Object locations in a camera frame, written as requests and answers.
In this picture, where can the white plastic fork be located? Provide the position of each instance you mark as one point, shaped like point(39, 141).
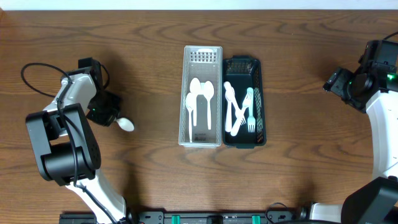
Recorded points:
point(236, 107)
point(246, 103)

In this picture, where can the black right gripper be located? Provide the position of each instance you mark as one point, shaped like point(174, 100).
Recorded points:
point(336, 82)

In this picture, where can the pale green plastic fork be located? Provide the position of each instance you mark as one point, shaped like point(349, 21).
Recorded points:
point(251, 121)

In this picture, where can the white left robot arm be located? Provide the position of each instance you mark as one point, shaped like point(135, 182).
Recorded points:
point(66, 150)

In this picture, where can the dark green mesh basket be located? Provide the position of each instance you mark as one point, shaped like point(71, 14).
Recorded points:
point(242, 72)

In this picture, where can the white plastic spoon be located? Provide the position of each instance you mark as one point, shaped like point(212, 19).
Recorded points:
point(229, 97)

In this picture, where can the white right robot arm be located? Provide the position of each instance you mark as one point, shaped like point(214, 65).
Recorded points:
point(376, 201)

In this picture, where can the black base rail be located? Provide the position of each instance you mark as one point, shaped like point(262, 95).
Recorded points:
point(273, 214)

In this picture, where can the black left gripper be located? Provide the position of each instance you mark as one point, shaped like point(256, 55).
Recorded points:
point(107, 113)

